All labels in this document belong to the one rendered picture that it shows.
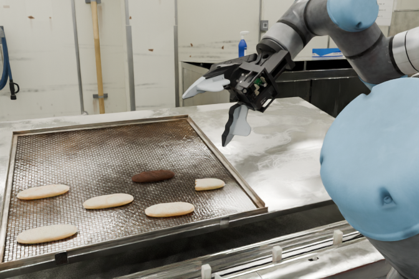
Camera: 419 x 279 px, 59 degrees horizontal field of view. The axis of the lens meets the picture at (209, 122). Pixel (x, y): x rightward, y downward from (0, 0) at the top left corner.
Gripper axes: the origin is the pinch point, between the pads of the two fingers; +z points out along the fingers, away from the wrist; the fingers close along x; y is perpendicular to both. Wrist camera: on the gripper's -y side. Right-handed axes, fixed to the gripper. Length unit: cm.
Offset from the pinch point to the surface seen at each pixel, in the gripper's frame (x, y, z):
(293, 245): 24.0, 16.5, 5.3
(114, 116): 13, -52, 8
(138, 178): 8.6, -14.5, 15.9
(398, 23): 30, -2, -62
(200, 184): 15.7, -5.5, 7.7
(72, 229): -1.8, -5.0, 29.8
